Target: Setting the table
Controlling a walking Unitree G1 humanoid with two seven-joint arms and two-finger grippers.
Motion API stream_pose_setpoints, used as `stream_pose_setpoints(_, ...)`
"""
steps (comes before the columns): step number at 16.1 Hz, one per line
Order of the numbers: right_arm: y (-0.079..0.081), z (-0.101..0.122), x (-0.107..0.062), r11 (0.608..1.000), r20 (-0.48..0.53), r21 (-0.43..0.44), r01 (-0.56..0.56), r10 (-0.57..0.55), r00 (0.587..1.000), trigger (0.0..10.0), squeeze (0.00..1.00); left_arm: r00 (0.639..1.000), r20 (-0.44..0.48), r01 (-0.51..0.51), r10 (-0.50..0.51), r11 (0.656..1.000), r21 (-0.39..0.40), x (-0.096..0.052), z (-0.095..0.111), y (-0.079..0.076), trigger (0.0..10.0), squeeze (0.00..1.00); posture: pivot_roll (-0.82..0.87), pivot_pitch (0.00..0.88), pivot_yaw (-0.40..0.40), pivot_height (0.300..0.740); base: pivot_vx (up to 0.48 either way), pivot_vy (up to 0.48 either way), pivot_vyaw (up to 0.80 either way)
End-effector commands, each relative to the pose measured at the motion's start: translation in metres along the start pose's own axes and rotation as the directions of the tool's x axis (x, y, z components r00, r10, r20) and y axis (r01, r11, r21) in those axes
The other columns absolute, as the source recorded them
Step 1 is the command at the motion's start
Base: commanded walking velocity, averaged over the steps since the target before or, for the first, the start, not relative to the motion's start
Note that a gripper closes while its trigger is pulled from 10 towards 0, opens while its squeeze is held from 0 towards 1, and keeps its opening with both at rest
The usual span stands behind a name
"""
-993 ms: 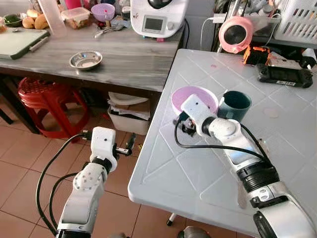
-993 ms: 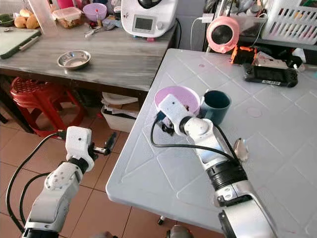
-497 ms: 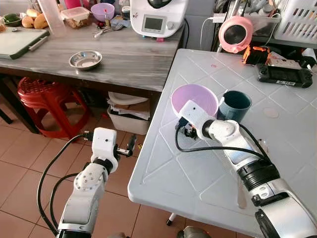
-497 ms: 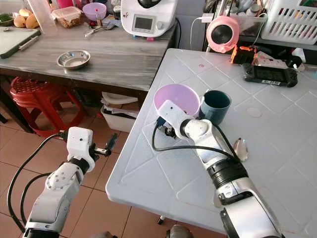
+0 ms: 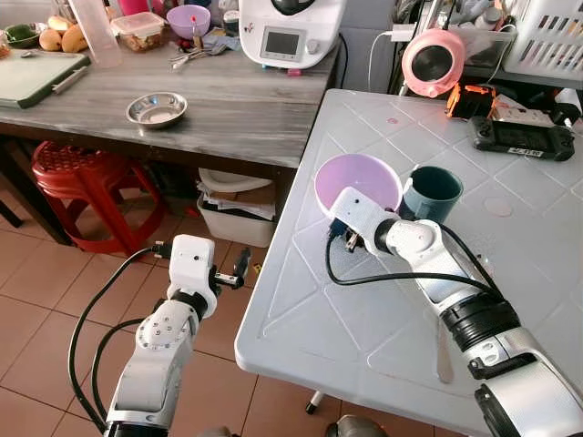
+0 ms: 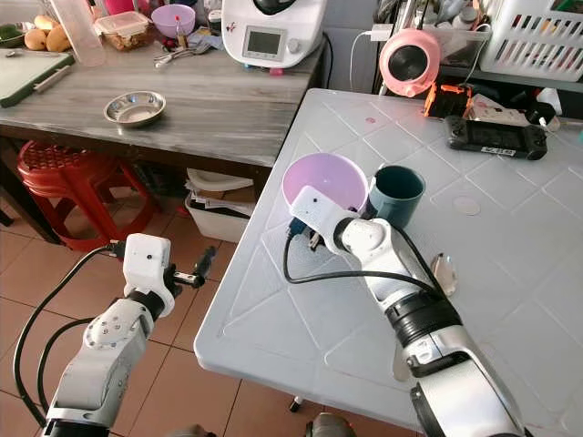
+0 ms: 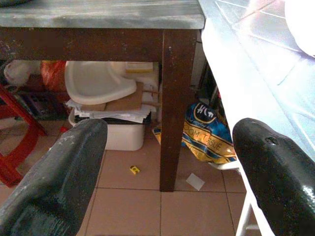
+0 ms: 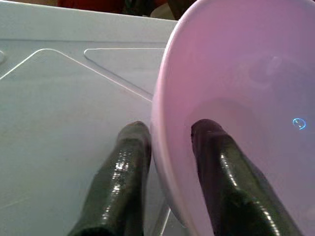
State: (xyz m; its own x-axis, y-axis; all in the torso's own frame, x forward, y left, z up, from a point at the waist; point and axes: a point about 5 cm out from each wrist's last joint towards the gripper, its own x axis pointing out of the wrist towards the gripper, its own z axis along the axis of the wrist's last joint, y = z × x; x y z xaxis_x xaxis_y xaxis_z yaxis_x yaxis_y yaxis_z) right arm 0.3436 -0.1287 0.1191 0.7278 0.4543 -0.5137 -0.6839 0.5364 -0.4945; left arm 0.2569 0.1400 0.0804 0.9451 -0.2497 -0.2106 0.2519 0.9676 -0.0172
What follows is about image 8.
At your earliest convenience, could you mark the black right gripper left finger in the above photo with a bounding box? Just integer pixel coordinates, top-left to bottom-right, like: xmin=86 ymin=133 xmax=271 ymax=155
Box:
xmin=66 ymin=121 xmax=153 ymax=236

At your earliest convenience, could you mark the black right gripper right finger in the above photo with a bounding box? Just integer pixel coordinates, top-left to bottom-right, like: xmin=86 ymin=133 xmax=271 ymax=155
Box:
xmin=190 ymin=118 xmax=303 ymax=236

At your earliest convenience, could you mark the light purple plastic bowl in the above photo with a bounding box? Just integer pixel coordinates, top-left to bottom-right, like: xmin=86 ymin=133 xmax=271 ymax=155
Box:
xmin=150 ymin=0 xmax=315 ymax=236

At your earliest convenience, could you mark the white plastic folding table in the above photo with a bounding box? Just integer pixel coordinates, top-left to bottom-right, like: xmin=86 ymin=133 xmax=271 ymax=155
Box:
xmin=0 ymin=1 xmax=190 ymax=236

